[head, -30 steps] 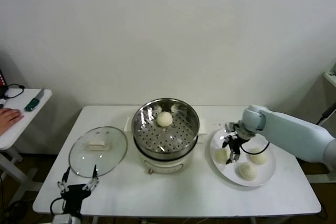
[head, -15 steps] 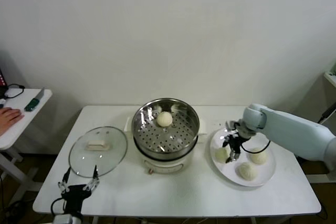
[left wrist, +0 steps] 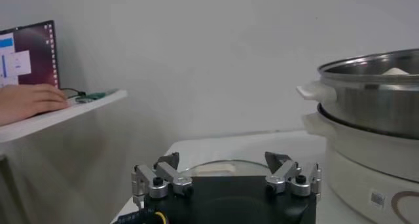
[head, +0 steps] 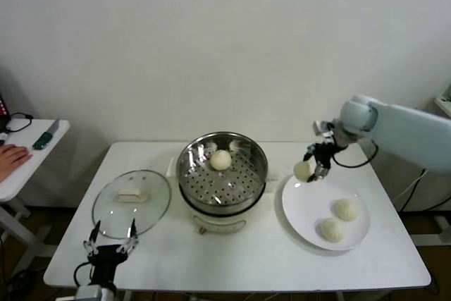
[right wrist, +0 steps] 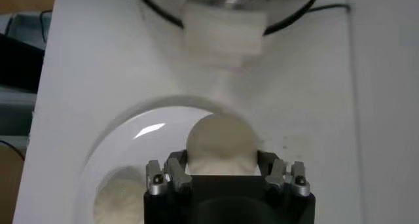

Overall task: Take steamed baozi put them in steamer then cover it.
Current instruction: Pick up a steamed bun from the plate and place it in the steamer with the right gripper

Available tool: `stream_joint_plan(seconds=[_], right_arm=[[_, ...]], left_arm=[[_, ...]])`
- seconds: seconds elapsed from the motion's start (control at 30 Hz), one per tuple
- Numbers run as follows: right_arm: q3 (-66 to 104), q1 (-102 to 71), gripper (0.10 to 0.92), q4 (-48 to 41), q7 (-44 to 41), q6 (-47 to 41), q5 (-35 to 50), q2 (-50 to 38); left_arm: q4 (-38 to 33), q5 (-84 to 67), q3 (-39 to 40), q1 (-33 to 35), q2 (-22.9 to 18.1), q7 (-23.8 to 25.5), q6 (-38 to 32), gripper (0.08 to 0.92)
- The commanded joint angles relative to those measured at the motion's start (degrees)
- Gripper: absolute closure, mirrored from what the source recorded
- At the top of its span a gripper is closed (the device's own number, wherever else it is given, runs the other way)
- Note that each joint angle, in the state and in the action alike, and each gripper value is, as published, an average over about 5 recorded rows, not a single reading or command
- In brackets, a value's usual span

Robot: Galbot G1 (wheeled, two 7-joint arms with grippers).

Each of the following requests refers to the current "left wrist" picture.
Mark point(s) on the stainless steel steamer basket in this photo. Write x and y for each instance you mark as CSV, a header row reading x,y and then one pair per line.
x,y
376,107

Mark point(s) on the white side table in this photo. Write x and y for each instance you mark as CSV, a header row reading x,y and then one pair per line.
x,y
49,119

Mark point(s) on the cream electric cooker pot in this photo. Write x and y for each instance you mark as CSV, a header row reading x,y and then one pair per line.
x,y
360,179

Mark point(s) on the bare person hand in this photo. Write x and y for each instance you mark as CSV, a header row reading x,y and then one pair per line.
x,y
29,102

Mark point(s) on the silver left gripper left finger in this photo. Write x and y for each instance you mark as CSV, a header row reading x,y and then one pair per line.
x,y
163,179

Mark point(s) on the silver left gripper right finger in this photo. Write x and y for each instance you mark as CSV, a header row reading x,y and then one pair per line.
x,y
288,179

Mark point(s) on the laptop screen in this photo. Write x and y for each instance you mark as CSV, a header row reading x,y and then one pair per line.
x,y
36,48

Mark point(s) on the white steamed baozi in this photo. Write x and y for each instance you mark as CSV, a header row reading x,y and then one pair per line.
x,y
395,71

